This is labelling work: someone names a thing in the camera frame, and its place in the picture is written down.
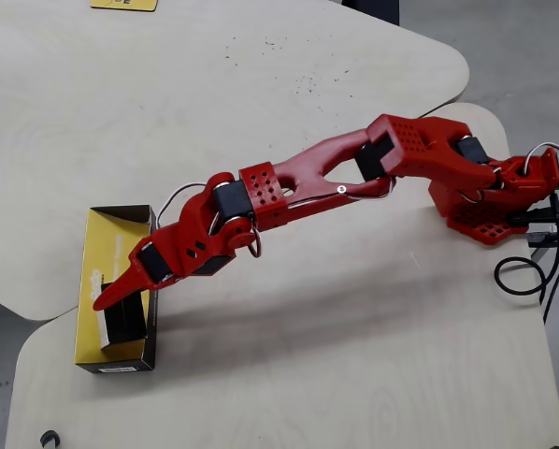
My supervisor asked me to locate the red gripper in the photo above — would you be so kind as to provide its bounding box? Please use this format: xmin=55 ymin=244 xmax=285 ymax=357
xmin=92 ymin=185 xmax=237 ymax=312

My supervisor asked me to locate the small black white box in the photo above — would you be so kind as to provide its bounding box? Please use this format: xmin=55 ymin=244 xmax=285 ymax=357
xmin=97 ymin=279 xmax=151 ymax=353

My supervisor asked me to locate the large open black box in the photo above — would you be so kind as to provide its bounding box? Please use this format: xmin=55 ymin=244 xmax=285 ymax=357
xmin=73 ymin=203 xmax=160 ymax=376

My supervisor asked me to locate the yellow card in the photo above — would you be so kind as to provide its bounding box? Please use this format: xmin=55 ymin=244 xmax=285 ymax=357
xmin=89 ymin=0 xmax=160 ymax=12

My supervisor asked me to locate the black table clamp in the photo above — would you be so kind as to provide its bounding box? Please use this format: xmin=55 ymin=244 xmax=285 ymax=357
xmin=526 ymin=223 xmax=559 ymax=268

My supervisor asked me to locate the white servo wire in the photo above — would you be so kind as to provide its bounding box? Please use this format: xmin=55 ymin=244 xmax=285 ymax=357
xmin=159 ymin=182 xmax=207 ymax=224
xmin=523 ymin=141 xmax=559 ymax=176

